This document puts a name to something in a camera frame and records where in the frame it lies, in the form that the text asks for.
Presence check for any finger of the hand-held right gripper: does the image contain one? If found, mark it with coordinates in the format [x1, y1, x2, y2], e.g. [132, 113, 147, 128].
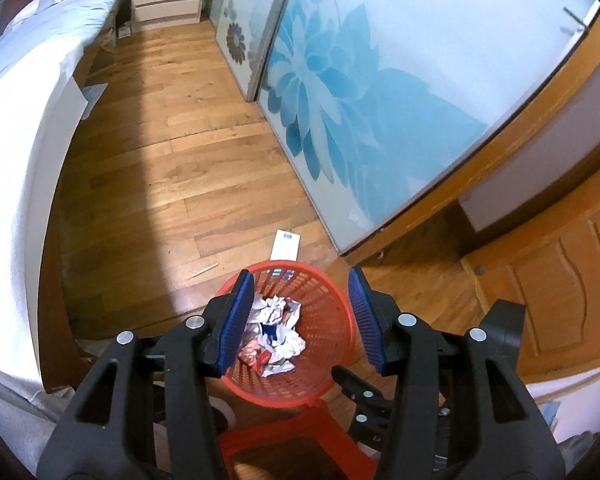
[331, 364, 396, 414]
[347, 409, 392, 445]

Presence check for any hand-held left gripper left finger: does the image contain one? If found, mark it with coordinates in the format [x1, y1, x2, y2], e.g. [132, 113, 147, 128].
[36, 269, 255, 480]

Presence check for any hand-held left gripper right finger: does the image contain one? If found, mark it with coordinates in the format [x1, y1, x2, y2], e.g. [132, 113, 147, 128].
[348, 267, 566, 480]

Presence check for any grey white paper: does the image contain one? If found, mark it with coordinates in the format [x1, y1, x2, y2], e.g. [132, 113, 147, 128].
[247, 293, 269, 324]

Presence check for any red white snack packet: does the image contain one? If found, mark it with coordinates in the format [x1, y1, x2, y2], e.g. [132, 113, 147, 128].
[237, 337, 274, 369]

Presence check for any red plastic basket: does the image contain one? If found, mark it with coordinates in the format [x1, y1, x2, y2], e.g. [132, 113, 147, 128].
[213, 259, 357, 409]

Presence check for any paper ball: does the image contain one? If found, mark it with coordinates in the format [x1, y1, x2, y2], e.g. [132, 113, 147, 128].
[264, 295, 302, 329]

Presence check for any white paper scrap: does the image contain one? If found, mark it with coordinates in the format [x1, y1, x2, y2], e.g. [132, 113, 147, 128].
[272, 327, 307, 361]

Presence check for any wooden door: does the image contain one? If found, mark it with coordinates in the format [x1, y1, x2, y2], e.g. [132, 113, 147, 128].
[459, 125, 600, 382]

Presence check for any thin wooden stick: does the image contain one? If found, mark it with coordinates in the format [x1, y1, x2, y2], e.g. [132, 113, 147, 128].
[188, 262, 220, 280]

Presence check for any red plastic stool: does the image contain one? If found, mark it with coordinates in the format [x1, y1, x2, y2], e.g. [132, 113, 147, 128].
[217, 398, 382, 480]

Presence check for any white card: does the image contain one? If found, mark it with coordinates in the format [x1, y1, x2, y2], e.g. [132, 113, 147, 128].
[269, 229, 302, 264]

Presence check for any glass door with blue flower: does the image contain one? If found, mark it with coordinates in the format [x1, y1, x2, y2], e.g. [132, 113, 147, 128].
[256, 0, 600, 257]

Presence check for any person's grey clothing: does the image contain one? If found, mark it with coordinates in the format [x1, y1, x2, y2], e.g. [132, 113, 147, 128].
[0, 360, 77, 480]

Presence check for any white bed sheet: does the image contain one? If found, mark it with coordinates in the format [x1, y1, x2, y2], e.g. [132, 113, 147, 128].
[0, 35, 89, 397]

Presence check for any grey paper sheet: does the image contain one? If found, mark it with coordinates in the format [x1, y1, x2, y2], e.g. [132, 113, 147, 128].
[79, 82, 109, 121]

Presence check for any glass door with dark flower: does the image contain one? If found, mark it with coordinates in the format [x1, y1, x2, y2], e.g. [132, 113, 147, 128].
[211, 0, 302, 103]

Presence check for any blue bed sheet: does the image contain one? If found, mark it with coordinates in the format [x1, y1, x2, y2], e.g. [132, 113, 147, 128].
[0, 0, 127, 97]

